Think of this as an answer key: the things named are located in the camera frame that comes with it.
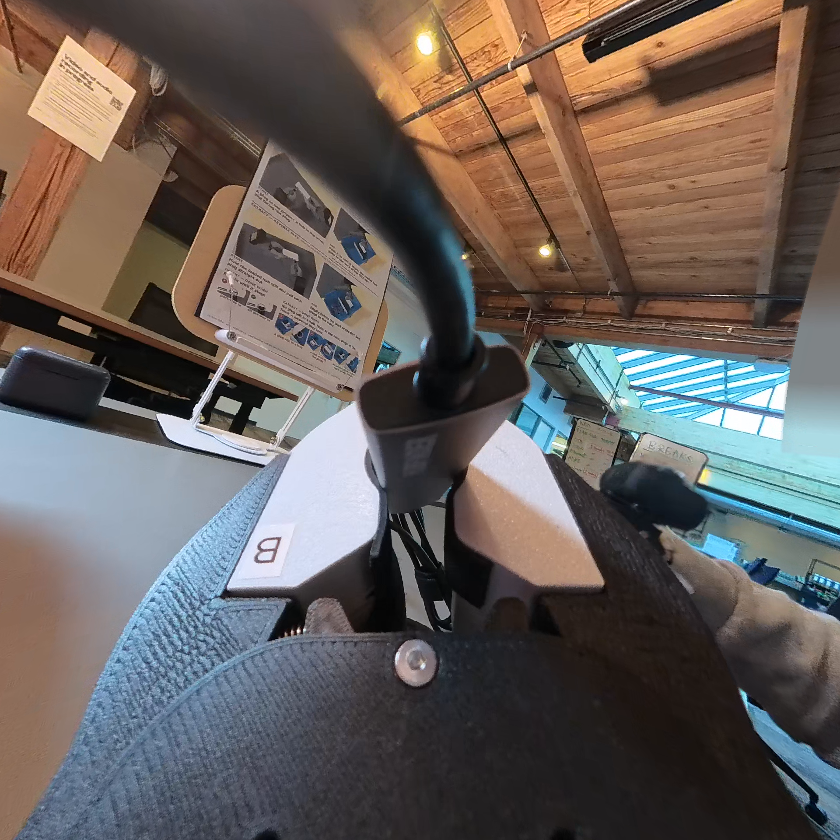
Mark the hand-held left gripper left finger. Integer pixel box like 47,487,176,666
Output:
226,403,395,631

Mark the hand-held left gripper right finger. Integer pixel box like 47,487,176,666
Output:
446,420,605,608

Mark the black hub cable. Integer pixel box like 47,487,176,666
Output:
39,0,490,408

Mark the person's right forearm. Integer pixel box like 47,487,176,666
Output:
659,525,840,765

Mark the large handwritten whiteboard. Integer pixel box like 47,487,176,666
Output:
629,432,710,487

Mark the small handwritten whiteboard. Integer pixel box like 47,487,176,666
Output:
564,418,621,490

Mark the glass skylight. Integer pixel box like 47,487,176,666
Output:
613,346,788,441

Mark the white poster stand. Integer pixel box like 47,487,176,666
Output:
156,328,316,458

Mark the instruction poster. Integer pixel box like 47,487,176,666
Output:
199,139,395,395

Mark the black-legged wooden desk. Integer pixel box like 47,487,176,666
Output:
0,270,299,434

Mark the wooden backing board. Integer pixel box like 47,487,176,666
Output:
172,185,389,398

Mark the grey charger box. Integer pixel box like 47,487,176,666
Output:
0,346,111,421

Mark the white paper notice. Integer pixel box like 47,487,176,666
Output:
28,36,137,161

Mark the wooden post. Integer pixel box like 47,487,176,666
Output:
0,26,142,280

